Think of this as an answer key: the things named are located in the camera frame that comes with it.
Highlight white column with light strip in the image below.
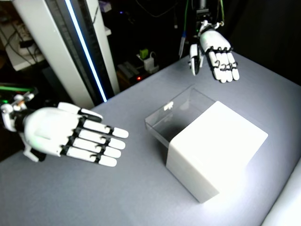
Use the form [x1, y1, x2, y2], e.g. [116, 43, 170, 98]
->
[14, 0, 120, 110]

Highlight white power adapter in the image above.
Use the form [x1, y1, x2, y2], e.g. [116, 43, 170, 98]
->
[143, 51, 157, 72]

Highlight clear plastic box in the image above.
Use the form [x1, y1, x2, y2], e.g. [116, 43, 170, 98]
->
[144, 86, 216, 149]

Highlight green cable with white plug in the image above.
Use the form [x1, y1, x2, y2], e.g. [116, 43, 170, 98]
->
[178, 0, 190, 59]

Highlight white power strip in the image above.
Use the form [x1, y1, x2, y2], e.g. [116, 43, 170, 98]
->
[14, 22, 32, 42]

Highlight white side shelf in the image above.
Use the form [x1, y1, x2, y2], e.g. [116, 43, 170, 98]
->
[0, 22, 46, 71]

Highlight purple box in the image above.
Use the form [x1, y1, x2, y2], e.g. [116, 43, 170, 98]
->
[98, 0, 112, 13]

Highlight white box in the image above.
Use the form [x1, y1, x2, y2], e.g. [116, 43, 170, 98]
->
[166, 100, 269, 204]

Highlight grey table cloth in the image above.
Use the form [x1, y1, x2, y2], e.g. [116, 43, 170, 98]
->
[0, 52, 301, 226]

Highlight black box with red light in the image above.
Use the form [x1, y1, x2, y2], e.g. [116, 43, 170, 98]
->
[117, 61, 151, 83]

